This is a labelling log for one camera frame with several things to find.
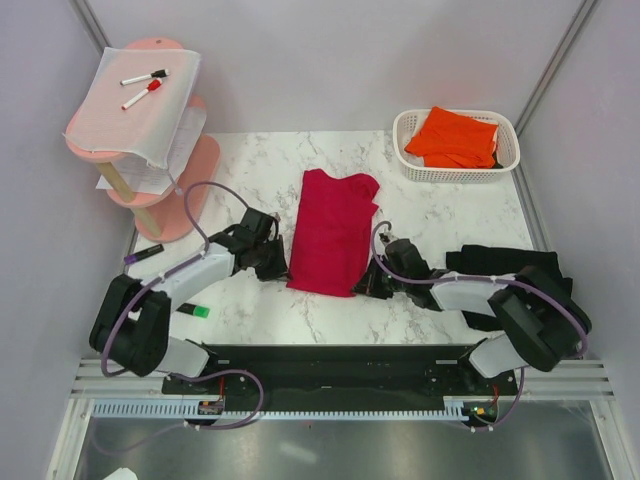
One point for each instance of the orange t shirt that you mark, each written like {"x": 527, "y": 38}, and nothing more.
{"x": 450, "y": 140}

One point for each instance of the aluminium frame rail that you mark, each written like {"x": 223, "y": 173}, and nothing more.
{"x": 570, "y": 380}

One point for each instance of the white mesh cloth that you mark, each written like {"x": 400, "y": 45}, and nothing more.
{"x": 146, "y": 129}

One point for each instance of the white plastic basket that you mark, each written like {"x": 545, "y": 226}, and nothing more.
{"x": 507, "y": 155}

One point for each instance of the red t shirt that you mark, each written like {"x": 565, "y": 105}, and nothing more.
{"x": 330, "y": 248}

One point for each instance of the black capped whiteboard marker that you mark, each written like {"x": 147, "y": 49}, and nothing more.
{"x": 158, "y": 74}

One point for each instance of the white slotted cable duct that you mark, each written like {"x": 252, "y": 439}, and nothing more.
{"x": 201, "y": 409}

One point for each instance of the black t shirt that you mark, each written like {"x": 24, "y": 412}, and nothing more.
{"x": 484, "y": 260}

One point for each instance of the red capped whiteboard marker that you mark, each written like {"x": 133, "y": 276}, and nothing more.
{"x": 155, "y": 84}

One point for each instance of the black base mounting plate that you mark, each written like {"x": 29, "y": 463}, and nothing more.
{"x": 352, "y": 377}

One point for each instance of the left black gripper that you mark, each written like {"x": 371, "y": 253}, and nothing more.
{"x": 279, "y": 270}

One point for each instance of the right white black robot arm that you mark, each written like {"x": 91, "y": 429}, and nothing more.
{"x": 540, "y": 324}

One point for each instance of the white paper sheets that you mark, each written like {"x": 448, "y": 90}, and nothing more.
{"x": 142, "y": 178}

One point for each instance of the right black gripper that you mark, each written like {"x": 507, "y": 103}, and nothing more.
{"x": 368, "y": 285}

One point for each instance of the crumpled white paper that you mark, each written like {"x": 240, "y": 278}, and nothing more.
{"x": 122, "y": 473}

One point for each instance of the green capped marker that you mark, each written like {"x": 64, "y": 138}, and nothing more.
{"x": 193, "y": 310}

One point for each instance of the pink tiered shelf stand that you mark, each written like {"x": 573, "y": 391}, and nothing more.
{"x": 161, "y": 218}

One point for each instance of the purple capped marker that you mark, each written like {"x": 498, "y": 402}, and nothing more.
{"x": 143, "y": 254}

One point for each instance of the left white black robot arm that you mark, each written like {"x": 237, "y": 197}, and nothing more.
{"x": 132, "y": 327}

